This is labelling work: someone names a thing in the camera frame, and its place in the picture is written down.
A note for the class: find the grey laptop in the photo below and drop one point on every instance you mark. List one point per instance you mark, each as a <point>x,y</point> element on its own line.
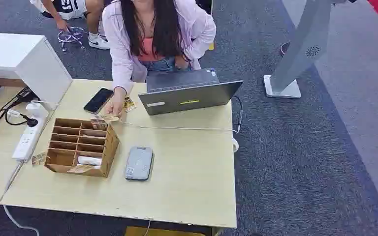
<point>189,97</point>

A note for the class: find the yellow printed card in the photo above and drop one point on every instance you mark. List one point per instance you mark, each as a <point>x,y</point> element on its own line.
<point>129,104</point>

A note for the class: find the grey kiosk stand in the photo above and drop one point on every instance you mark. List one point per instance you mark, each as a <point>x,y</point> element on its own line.
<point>300,42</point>

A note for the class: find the wooden board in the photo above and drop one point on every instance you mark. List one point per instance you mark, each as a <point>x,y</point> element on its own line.
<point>8,82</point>

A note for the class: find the person's right hand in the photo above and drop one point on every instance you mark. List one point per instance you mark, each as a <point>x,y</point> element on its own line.
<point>115,104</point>

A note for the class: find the white charger block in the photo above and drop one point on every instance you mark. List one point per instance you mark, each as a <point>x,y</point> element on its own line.
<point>36,109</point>

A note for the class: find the chrome stool base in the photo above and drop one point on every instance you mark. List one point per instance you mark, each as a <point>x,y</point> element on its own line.
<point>71,35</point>

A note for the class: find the white power strip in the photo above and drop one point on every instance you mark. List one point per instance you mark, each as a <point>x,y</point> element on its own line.
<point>27,140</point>

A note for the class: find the wooden card box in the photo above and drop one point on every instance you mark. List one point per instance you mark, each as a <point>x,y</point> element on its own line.
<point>109,150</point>

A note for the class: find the yellow box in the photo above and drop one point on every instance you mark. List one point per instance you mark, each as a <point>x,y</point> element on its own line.
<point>163,232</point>

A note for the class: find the white card stack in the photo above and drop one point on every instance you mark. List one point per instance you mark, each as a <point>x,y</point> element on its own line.
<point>89,160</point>

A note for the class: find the seated person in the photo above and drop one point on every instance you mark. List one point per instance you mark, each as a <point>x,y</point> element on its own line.
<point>120,49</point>

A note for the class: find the white cabinet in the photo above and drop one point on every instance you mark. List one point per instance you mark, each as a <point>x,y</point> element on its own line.
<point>35,62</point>

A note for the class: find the white plug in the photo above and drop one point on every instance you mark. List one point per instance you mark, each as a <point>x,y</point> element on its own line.
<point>13,113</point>

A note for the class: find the brown printed card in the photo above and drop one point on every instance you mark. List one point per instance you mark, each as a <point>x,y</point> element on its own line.
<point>39,159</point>
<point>101,118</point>
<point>99,124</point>
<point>79,169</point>

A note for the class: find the black smartphone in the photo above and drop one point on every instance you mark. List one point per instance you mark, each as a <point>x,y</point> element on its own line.
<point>98,100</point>

